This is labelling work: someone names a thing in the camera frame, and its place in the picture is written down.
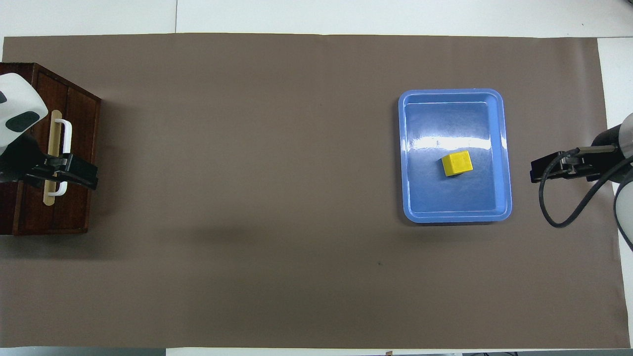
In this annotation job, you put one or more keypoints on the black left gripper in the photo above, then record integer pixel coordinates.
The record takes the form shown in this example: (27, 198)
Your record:
(29, 158)

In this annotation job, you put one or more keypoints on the brown paper table mat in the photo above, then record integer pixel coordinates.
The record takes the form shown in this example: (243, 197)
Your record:
(247, 198)

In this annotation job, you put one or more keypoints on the blue plastic tray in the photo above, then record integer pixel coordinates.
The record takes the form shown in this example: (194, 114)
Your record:
(445, 198)

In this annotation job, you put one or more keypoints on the dark wooden cabinet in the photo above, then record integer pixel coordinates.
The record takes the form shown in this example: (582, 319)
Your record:
(79, 207)

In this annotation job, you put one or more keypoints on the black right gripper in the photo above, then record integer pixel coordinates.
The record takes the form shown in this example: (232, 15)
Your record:
(576, 163)

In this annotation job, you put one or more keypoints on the wooden drawer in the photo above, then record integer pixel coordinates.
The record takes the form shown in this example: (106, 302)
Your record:
(42, 94)

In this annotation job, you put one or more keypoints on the yellow cube block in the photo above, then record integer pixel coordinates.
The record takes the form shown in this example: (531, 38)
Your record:
(457, 163)

